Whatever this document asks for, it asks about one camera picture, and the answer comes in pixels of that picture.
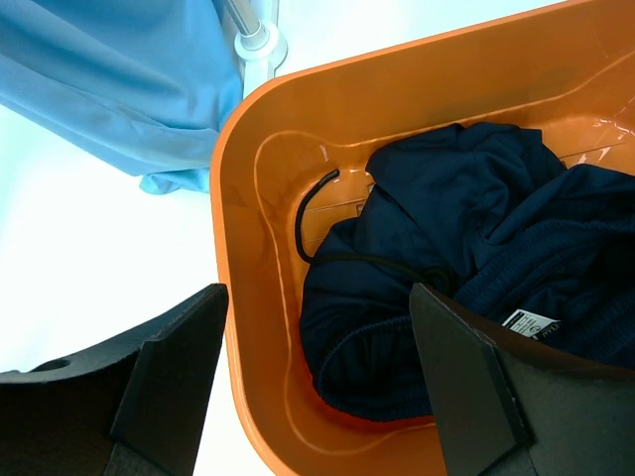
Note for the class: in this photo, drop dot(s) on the light blue shorts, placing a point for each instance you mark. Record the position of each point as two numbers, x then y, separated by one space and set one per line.
144 86

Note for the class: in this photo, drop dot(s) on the orange plastic basket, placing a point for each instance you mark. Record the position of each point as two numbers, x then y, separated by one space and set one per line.
567 70

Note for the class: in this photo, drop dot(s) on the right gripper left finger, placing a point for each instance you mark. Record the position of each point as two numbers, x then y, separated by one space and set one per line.
134 404

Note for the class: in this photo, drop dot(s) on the white metal clothes rack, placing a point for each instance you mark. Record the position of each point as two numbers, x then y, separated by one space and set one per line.
258 43

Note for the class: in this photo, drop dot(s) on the navy blue shorts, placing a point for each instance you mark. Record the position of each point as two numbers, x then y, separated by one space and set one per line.
490 217

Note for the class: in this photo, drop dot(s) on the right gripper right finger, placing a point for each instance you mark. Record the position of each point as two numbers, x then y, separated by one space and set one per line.
505 404

